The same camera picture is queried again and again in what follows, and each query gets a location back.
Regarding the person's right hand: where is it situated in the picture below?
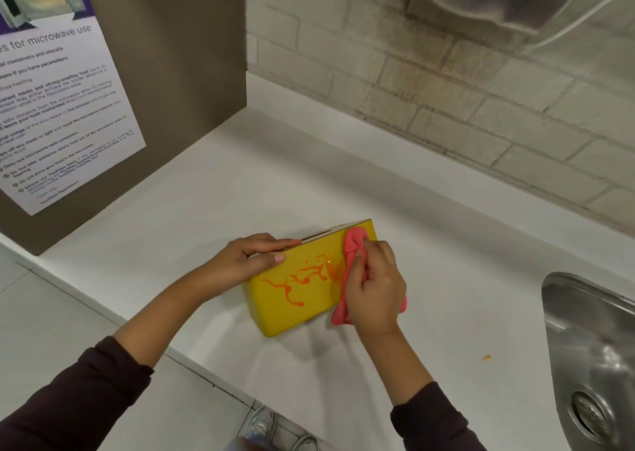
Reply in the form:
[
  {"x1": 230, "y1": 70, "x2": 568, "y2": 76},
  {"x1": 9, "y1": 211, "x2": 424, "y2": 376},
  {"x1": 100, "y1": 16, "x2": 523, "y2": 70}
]
[{"x1": 340, "y1": 239, "x2": 407, "y2": 338}]

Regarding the person's left hand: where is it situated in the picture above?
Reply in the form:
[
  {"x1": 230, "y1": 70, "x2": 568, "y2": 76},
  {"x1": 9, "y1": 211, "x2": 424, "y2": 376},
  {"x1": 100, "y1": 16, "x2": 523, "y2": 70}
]
[{"x1": 200, "y1": 233, "x2": 302, "y2": 304}]

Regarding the pink cloth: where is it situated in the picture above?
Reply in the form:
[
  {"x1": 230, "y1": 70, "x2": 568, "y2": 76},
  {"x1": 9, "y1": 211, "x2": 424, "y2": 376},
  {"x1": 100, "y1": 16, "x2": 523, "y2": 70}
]
[{"x1": 331, "y1": 227, "x2": 408, "y2": 327}]

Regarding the yellow box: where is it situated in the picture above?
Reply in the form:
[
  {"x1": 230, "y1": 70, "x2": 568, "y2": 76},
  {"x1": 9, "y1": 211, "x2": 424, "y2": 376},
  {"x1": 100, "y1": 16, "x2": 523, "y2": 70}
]
[{"x1": 241, "y1": 219, "x2": 379, "y2": 338}]

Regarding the person's right forearm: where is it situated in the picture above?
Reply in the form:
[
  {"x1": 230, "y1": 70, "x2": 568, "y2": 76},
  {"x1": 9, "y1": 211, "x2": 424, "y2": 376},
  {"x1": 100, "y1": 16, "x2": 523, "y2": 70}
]
[{"x1": 355, "y1": 328, "x2": 489, "y2": 451}]

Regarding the person's left forearm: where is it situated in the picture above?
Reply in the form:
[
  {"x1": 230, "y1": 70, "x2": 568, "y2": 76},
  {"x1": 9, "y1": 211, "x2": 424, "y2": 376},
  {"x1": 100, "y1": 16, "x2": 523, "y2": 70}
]
[{"x1": 0, "y1": 273, "x2": 219, "y2": 451}]

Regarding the brown cabinet panel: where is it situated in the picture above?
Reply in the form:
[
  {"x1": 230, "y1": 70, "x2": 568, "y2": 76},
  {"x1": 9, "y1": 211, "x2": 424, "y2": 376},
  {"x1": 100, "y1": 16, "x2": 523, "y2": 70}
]
[{"x1": 0, "y1": 0, "x2": 248, "y2": 256}]

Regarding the stainless steel sink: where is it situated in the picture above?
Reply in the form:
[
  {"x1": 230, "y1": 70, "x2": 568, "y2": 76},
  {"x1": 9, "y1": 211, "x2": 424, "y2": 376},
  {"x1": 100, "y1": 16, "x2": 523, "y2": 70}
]
[{"x1": 541, "y1": 272, "x2": 635, "y2": 451}]

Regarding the sink drain strainer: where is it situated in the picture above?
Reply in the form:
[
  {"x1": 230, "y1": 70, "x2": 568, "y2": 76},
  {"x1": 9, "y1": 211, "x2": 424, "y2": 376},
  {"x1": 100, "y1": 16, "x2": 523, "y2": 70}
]
[{"x1": 571, "y1": 390, "x2": 616, "y2": 439}]

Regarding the microwave rules poster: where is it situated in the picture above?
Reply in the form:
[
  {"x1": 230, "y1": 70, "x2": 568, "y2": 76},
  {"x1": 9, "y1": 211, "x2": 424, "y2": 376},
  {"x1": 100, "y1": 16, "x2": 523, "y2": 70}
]
[{"x1": 0, "y1": 0, "x2": 148, "y2": 217}]

